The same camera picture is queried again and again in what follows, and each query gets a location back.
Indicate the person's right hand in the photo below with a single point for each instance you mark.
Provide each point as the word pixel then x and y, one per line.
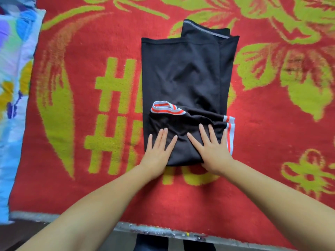
pixel 214 151

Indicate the person's left hand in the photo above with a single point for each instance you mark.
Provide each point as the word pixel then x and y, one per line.
pixel 157 154

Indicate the black garment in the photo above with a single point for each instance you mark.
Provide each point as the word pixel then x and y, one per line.
pixel 183 75

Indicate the person's left forearm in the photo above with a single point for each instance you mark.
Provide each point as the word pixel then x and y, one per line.
pixel 78 217

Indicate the person's right forearm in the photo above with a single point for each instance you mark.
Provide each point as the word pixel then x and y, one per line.
pixel 282 206

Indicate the person's blue trousers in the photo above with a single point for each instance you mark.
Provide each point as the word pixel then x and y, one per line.
pixel 152 243

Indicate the red and yellow blanket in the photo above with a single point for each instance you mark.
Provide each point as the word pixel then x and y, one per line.
pixel 288 143

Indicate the blue patterned pillow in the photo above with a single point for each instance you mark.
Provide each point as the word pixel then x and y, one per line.
pixel 13 102

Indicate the pale blue pillow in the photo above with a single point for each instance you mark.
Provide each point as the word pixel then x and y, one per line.
pixel 15 1

